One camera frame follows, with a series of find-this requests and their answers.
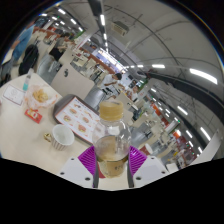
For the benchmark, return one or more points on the small clear sanitizer bottle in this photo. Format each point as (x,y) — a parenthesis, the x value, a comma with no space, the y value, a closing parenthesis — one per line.
(27,81)

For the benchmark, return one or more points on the white printed card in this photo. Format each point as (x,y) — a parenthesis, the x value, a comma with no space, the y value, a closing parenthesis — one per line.
(14,94)

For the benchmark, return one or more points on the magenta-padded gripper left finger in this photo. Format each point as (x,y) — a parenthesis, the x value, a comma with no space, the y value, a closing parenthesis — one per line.
(75,170)

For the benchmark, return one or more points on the printed paper tray liner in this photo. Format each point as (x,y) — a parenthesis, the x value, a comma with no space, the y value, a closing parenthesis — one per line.
(76,116)

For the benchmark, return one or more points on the ceiling air conditioner unit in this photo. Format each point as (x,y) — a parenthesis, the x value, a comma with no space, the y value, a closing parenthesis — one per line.
(120,28)

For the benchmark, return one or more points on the group of beige chairs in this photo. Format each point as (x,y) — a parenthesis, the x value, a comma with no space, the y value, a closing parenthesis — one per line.
(71,80)

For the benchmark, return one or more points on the clear bottle with tan cap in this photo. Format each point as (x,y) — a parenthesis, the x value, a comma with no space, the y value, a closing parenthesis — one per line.
(111,143)

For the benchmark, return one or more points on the black backpack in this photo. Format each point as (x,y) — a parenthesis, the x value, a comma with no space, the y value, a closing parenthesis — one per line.
(29,59)

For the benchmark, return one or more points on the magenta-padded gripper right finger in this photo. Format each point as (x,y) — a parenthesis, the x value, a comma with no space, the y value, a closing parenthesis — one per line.
(150,170)

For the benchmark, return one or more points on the dark brown serving tray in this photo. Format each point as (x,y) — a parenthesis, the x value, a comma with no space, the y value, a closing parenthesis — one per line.
(61,103)

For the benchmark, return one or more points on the small red sauce packet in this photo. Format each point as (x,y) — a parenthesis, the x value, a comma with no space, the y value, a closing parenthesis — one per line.
(33,116)

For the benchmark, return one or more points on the group of ceiling lights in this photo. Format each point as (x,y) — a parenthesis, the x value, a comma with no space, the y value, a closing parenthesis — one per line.
(203,76)

